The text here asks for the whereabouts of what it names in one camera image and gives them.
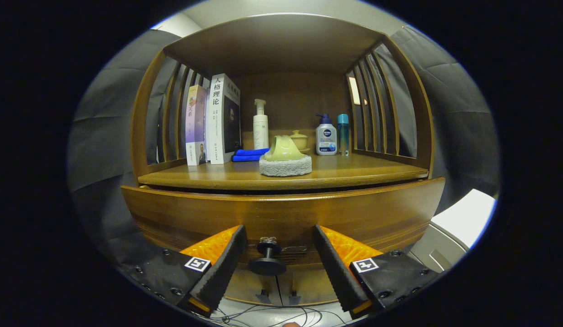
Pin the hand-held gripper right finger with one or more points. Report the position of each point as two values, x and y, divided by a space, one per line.
336 272

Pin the white pump bottle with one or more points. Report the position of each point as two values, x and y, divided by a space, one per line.
261 131

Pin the wooden cabinet door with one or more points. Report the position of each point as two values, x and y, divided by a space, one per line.
308 286
238 290

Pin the black backdrop cloth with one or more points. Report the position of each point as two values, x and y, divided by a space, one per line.
104 150

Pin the wooden drawer with black knob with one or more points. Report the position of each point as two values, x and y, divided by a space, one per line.
286 209

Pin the teal slim bottle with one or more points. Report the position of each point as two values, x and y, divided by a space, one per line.
343 134

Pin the yellow lidded ceramic teacup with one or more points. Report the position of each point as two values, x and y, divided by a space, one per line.
300 141

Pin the white spine book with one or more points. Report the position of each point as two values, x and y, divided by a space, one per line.
217 122

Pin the wooden countertop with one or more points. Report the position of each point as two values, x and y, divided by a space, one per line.
354 170

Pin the wooden cabinet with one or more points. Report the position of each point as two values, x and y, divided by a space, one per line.
272 45

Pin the white bottle with blue cap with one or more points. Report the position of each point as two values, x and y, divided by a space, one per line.
326 138

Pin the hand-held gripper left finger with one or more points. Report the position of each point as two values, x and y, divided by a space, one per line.
224 268

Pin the white and grey box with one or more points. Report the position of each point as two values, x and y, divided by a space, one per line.
463 218

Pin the blue folded cloth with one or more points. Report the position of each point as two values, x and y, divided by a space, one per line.
245 155

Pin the purple spine book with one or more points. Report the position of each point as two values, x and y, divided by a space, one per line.
195 127

